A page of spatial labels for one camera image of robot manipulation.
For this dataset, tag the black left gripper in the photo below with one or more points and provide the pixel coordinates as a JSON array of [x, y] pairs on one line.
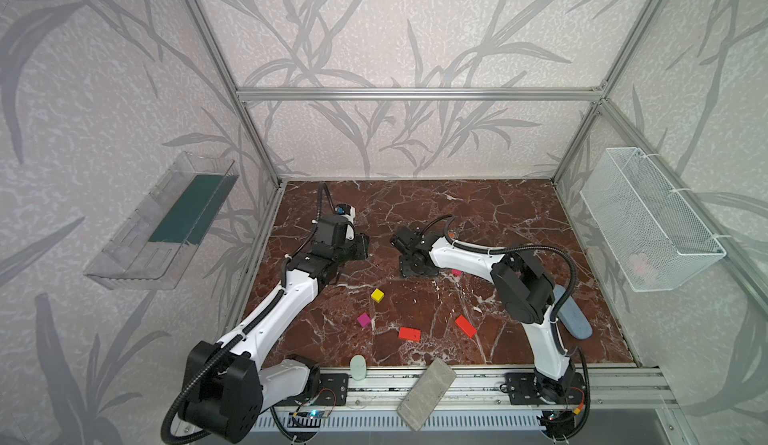
[[358, 246]]

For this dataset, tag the red block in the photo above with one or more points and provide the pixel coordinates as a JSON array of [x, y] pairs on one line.
[[409, 334], [465, 326]]

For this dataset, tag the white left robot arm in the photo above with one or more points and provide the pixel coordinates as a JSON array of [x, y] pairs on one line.
[[226, 387]]

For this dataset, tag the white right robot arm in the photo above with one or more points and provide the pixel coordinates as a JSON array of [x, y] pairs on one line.
[[523, 286]]

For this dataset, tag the yellow cube block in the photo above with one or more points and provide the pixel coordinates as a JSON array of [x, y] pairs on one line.
[[377, 295]]

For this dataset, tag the magenta cube block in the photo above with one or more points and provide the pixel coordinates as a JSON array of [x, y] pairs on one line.
[[364, 320]]

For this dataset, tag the pale green oval soap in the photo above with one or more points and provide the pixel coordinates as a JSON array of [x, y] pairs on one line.
[[358, 368]]

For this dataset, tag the grey stone slab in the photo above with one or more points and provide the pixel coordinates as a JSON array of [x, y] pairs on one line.
[[426, 394]]

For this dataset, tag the blue grey oval case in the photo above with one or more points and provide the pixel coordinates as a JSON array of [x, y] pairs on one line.
[[574, 320]]

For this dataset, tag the pink item in basket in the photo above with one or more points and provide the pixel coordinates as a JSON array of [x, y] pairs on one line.
[[641, 266]]

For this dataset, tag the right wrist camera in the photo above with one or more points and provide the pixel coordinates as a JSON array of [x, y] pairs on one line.
[[408, 241]]

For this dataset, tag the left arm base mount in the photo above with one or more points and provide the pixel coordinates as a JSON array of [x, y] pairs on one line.
[[325, 389]]

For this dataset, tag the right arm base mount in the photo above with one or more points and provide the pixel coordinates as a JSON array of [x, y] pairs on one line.
[[521, 388]]

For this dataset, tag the aluminium horizontal frame bar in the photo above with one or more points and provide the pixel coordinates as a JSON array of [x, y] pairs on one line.
[[254, 94]]

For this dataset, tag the clear plastic wall bin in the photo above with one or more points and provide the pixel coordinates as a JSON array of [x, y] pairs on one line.
[[154, 246]]

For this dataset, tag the white wire basket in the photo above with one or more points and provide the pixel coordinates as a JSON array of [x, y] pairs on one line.
[[638, 210]]

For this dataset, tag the aluminium frame post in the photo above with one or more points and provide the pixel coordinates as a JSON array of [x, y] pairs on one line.
[[648, 14]]

